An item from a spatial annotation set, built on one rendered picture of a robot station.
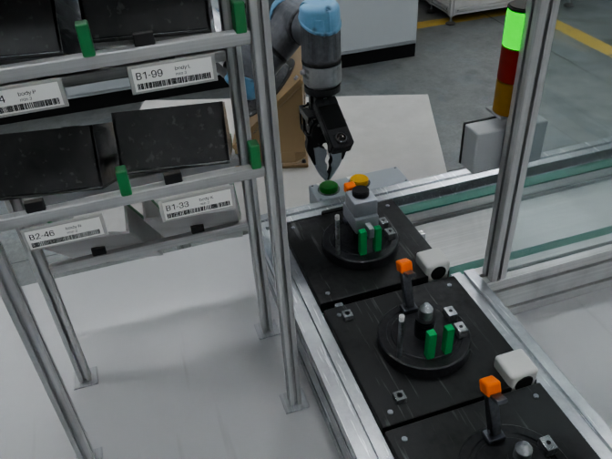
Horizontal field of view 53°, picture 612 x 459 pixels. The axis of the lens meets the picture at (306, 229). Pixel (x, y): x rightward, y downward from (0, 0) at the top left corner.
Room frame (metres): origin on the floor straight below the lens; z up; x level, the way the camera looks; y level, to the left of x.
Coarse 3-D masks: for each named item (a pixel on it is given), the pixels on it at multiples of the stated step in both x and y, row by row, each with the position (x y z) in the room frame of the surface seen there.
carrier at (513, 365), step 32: (416, 288) 0.76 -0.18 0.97; (448, 288) 0.76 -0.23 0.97; (352, 320) 0.70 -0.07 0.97; (384, 320) 0.67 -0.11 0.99; (416, 320) 0.64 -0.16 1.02; (448, 320) 0.66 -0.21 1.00; (480, 320) 0.68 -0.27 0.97; (352, 352) 0.63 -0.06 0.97; (384, 352) 0.61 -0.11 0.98; (416, 352) 0.60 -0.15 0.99; (448, 352) 0.60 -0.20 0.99; (480, 352) 0.61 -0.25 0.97; (512, 352) 0.59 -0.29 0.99; (384, 384) 0.56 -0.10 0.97; (416, 384) 0.56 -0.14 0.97; (448, 384) 0.56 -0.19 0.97; (512, 384) 0.55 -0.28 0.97; (384, 416) 0.51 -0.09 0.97; (416, 416) 0.51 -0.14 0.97
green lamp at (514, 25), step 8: (512, 16) 0.81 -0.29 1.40; (520, 16) 0.80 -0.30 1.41; (512, 24) 0.81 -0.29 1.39; (520, 24) 0.80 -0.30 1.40; (504, 32) 0.83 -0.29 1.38; (512, 32) 0.81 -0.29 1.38; (520, 32) 0.80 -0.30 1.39; (504, 40) 0.82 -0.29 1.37; (512, 40) 0.81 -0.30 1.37; (520, 40) 0.80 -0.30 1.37; (512, 48) 0.81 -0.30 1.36
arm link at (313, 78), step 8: (304, 72) 1.10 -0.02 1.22; (312, 72) 1.08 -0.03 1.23; (320, 72) 1.08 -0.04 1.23; (328, 72) 1.08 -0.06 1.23; (336, 72) 1.09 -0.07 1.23; (304, 80) 1.10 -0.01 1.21; (312, 80) 1.08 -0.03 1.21; (320, 80) 1.08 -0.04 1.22; (328, 80) 1.08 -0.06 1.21; (336, 80) 1.09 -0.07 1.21; (312, 88) 1.09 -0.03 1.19; (320, 88) 1.08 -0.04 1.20; (328, 88) 1.09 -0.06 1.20
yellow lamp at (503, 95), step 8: (496, 80) 0.83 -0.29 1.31; (496, 88) 0.82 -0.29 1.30; (504, 88) 0.81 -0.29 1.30; (512, 88) 0.80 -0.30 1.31; (496, 96) 0.82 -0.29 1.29; (504, 96) 0.81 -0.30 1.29; (496, 104) 0.82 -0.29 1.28; (504, 104) 0.81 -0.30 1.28; (496, 112) 0.81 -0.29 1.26; (504, 112) 0.80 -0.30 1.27
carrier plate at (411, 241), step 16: (384, 208) 1.00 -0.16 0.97; (288, 224) 0.97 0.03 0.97; (304, 224) 0.96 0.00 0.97; (320, 224) 0.96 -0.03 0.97; (400, 224) 0.94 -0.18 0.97; (304, 240) 0.91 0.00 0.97; (320, 240) 0.91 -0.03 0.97; (400, 240) 0.89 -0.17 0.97; (416, 240) 0.89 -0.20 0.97; (304, 256) 0.86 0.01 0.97; (320, 256) 0.86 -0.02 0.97; (400, 256) 0.85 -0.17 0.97; (304, 272) 0.82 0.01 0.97; (320, 272) 0.82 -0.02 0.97; (336, 272) 0.81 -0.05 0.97; (352, 272) 0.81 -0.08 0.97; (368, 272) 0.81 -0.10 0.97; (384, 272) 0.81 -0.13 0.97; (416, 272) 0.80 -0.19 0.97; (448, 272) 0.80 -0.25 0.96; (320, 288) 0.78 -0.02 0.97; (336, 288) 0.77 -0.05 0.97; (352, 288) 0.77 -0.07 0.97; (368, 288) 0.77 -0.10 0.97; (384, 288) 0.77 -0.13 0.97; (400, 288) 0.78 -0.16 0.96; (320, 304) 0.74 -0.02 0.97
